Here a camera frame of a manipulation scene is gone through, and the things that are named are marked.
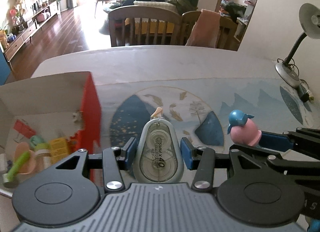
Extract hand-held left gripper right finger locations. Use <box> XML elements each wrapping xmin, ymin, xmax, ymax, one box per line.
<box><xmin>179</xmin><ymin>136</ymin><xmax>277</xmax><ymax>194</ymax></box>

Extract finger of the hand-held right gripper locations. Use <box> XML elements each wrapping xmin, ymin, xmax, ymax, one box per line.
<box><xmin>231</xmin><ymin>143</ymin><xmax>320</xmax><ymax>182</ymax></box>
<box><xmin>258</xmin><ymin>127</ymin><xmax>320</xmax><ymax>159</ymax></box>

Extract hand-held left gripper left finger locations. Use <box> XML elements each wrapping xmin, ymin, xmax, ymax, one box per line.
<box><xmin>50</xmin><ymin>137</ymin><xmax>138</xmax><ymax>193</ymax></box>

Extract grey correction tape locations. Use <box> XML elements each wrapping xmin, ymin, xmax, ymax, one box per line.
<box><xmin>132</xmin><ymin>107</ymin><xmax>185</xmax><ymax>182</ymax></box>

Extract blue and pink penguin figure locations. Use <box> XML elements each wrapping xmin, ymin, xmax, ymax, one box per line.
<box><xmin>227</xmin><ymin>110</ymin><xmax>261</xmax><ymax>146</ymax></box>

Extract red cardboard box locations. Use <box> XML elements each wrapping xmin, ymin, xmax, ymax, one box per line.
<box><xmin>0</xmin><ymin>71</ymin><xmax>102</xmax><ymax>194</ymax></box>

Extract yellow toy block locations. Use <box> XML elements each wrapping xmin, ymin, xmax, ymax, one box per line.
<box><xmin>49</xmin><ymin>137</ymin><xmax>72</xmax><ymax>165</ymax></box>

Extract glass jar with green lid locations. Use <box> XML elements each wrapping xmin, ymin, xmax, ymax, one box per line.
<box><xmin>29</xmin><ymin>135</ymin><xmax>52</xmax><ymax>170</ymax></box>

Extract pink heart-shaped bowl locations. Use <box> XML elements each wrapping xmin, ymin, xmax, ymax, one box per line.
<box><xmin>14</xmin><ymin>142</ymin><xmax>35</xmax><ymax>174</ymax></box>

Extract pink binder clip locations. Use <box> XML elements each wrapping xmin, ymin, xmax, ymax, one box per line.
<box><xmin>14</xmin><ymin>119</ymin><xmax>37</xmax><ymax>137</ymax></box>

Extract green pen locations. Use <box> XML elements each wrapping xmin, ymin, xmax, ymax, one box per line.
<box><xmin>6</xmin><ymin>151</ymin><xmax>31</xmax><ymax>183</ymax></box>

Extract person's right hand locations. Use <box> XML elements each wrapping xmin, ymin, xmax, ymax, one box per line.
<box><xmin>307</xmin><ymin>218</ymin><xmax>320</xmax><ymax>232</ymax></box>

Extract white power strip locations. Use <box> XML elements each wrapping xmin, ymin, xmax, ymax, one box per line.
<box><xmin>299</xmin><ymin>84</ymin><xmax>314</xmax><ymax>103</ymax></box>

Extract grey desk lamp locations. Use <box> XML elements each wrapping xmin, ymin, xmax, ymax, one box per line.
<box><xmin>275</xmin><ymin>3</ymin><xmax>320</xmax><ymax>88</ymax></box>

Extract wooden chair with towel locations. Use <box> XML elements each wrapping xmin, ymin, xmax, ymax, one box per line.
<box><xmin>181</xmin><ymin>10</ymin><xmax>238</xmax><ymax>50</ymax></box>

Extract pink towel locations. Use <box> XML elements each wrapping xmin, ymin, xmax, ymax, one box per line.
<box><xmin>185</xmin><ymin>9</ymin><xmax>221</xmax><ymax>48</ymax></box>

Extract yellow cloth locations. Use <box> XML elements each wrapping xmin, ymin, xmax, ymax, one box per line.
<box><xmin>125</xmin><ymin>18</ymin><xmax>175</xmax><ymax>34</ymax></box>

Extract wooden slatted chair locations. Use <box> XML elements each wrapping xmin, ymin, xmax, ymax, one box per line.
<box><xmin>108</xmin><ymin>5</ymin><xmax>182</xmax><ymax>47</ymax></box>

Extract blue cabinet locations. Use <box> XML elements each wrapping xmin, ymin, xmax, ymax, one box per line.
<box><xmin>0</xmin><ymin>52</ymin><xmax>13</xmax><ymax>85</ymax></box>

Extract wooden tv cabinet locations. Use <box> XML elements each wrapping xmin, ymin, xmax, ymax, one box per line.
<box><xmin>4</xmin><ymin>0</ymin><xmax>60</xmax><ymax>62</ymax></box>

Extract pink artificial flowers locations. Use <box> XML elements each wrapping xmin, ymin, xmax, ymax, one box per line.
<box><xmin>9</xmin><ymin>7</ymin><xmax>24</xmax><ymax>34</ymax></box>

